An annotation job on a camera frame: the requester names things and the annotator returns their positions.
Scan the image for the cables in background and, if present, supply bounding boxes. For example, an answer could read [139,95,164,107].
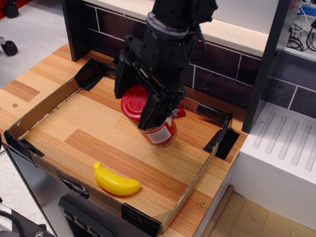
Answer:
[287,0,316,52]

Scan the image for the black caster wheel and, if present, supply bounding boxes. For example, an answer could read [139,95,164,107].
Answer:
[0,37,18,56]

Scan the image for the white sink drainboard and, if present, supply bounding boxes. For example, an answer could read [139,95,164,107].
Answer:
[232,103,316,229]

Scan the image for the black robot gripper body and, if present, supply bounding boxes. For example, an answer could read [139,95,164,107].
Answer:
[120,30,199,100]

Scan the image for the basil bottle with red cap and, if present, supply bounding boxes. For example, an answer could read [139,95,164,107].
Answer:
[120,84,177,147]

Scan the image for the cardboard fence with black tape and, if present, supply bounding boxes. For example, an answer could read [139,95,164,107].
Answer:
[0,54,247,237]

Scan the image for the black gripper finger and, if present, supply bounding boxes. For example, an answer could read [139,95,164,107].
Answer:
[114,55,140,98]
[138,93,180,130]

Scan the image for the yellow toy banana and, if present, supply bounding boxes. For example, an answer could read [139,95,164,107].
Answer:
[93,162,141,196]

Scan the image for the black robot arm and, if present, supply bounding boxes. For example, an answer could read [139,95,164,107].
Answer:
[114,0,218,130]

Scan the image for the dark vertical post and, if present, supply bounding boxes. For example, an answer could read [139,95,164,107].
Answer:
[242,0,296,133]

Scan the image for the red toy chili pepper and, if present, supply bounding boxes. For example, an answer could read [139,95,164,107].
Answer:
[172,105,186,118]

